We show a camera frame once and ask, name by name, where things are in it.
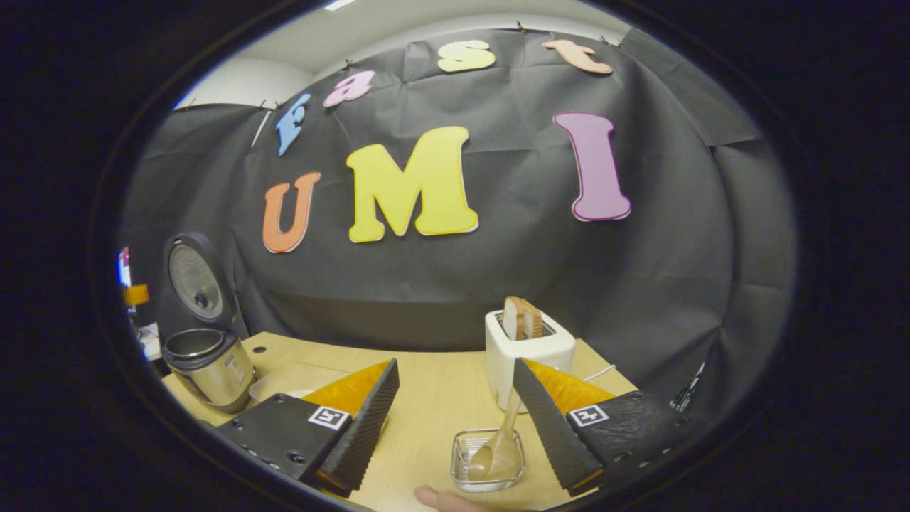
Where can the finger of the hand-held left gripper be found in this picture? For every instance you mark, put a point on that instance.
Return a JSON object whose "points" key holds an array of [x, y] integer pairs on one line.
{"points": [[135, 294]]}

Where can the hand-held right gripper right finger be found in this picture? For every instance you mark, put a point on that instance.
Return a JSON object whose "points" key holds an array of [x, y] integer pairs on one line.
{"points": [[551, 437]]}

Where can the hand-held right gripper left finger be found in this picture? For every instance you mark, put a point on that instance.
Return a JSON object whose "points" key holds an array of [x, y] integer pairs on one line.
{"points": [[366, 434]]}

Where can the wooden spoon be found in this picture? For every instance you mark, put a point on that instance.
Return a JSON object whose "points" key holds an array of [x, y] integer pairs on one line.
{"points": [[487, 462]]}

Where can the black and silver rice cooker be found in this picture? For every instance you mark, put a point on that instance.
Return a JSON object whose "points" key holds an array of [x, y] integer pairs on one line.
{"points": [[213, 373]]}

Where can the computer monitor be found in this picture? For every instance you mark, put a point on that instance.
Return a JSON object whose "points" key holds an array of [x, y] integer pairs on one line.
{"points": [[124, 269]]}

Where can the white side table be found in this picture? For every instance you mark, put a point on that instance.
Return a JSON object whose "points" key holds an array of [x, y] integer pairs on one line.
{"points": [[151, 343]]}

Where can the white toaster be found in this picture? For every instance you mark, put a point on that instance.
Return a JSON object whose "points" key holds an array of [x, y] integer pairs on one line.
{"points": [[512, 363]]}

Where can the clear plastic container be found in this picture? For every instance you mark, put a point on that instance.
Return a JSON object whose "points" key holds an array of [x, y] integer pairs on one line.
{"points": [[284, 380]]}

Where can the ceiling light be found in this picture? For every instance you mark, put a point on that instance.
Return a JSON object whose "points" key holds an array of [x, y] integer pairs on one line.
{"points": [[339, 3]]}

